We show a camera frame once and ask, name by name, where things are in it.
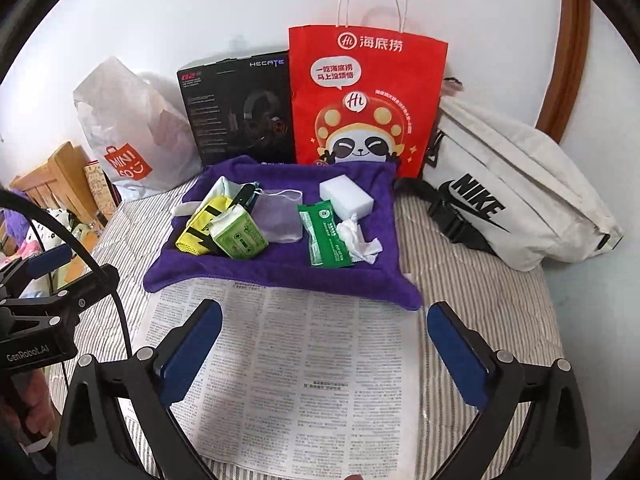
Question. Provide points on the purple cloth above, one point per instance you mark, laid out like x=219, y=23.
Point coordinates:
x=20, y=220

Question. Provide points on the white waist bag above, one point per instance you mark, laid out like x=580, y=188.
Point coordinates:
x=525, y=160

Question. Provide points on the brown wooden frame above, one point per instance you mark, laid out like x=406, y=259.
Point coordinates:
x=570, y=60

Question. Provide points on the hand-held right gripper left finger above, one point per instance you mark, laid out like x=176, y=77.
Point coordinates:
x=192, y=355

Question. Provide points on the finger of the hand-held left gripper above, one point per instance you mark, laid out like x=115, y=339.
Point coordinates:
x=47, y=260
x=75, y=297

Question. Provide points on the yellow small bag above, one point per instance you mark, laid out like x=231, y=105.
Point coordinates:
x=192, y=235

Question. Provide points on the purple towel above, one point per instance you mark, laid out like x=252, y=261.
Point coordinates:
x=280, y=270

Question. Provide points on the white tissue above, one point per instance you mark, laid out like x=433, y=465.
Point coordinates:
x=357, y=240

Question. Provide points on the white plastic shopping bag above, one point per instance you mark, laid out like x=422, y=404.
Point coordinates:
x=125, y=125

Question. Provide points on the pink cloth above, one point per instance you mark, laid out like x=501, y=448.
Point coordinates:
x=30, y=252

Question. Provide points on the green wipe packet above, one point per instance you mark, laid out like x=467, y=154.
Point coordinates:
x=325, y=235

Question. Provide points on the black headphone box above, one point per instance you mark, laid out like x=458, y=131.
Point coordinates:
x=225, y=110

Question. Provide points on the white sponge block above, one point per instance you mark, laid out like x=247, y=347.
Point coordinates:
x=345, y=195

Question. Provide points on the red paper bag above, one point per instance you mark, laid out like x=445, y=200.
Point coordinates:
x=370, y=85

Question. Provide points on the light wooden bed frame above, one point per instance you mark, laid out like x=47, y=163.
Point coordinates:
x=60, y=170

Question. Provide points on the person's left hand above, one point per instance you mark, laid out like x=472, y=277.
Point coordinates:
x=37, y=400

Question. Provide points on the white sock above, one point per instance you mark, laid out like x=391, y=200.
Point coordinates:
x=217, y=190

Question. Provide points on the green tissue pack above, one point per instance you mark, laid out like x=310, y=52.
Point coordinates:
x=237, y=235

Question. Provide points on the white mesh pouch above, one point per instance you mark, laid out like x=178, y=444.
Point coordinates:
x=277, y=215

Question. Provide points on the newspaper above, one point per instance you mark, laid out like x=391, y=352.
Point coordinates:
x=310, y=385

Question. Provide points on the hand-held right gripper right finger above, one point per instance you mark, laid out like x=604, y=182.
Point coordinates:
x=457, y=360

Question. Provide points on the patterned cardboard box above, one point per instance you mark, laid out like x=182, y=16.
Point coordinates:
x=100, y=190

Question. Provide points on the white spotted plush toy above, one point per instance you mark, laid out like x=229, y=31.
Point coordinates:
x=55, y=225

